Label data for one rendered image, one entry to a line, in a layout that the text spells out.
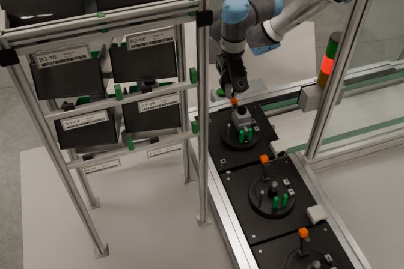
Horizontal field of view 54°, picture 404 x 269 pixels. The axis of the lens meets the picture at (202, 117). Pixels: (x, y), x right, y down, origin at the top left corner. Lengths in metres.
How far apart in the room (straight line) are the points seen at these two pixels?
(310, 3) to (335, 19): 2.23
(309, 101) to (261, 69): 0.65
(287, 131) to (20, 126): 1.95
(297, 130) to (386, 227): 0.43
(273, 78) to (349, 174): 0.53
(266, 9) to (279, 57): 0.69
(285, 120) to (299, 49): 0.51
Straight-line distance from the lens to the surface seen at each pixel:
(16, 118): 2.99
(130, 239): 1.30
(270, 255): 1.16
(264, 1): 1.19
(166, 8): 0.68
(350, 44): 1.03
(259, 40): 1.62
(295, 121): 1.51
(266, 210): 1.19
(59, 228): 1.37
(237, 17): 1.12
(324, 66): 1.10
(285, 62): 1.83
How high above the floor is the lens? 2.02
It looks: 48 degrees down
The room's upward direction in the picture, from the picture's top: straight up
